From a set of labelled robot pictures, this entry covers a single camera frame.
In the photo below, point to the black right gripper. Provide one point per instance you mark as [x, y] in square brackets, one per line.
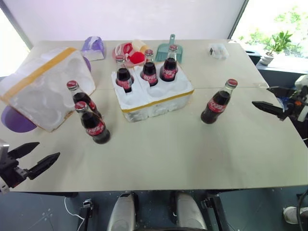
[299, 101]

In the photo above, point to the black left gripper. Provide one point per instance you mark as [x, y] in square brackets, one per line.
[10, 169]

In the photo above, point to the glass cola bottle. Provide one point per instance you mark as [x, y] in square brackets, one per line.
[96, 130]
[149, 72]
[215, 108]
[169, 69]
[83, 97]
[124, 77]

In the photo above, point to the white foam lid yellow tape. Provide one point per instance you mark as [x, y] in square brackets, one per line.
[45, 89]

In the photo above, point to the clear plastic packet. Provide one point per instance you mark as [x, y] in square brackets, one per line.
[218, 51]

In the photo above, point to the white foam bottle tray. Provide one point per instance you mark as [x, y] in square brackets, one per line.
[154, 106]

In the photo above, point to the green potted plant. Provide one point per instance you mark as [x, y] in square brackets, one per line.
[276, 45]

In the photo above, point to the black table leg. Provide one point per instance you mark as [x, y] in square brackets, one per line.
[215, 214]
[86, 214]

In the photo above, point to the silver robot left leg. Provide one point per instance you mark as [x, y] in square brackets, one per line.
[121, 214]

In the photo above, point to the silver robot leg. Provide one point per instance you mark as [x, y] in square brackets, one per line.
[121, 214]
[188, 214]

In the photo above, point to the white shoe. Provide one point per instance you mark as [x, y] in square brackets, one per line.
[292, 214]

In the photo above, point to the teal plastic dustpan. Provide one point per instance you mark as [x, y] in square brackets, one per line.
[164, 51]

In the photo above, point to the purple tissue pack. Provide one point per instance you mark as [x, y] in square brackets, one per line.
[92, 48]

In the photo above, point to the pink plastic plate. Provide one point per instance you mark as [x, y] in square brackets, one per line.
[120, 59]

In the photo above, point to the red scrub ball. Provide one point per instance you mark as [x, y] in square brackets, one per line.
[137, 57]

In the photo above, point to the silver robot right leg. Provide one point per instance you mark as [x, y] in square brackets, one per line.
[188, 214]

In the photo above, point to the pale yellow sponge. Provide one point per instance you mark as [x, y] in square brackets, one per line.
[139, 44]

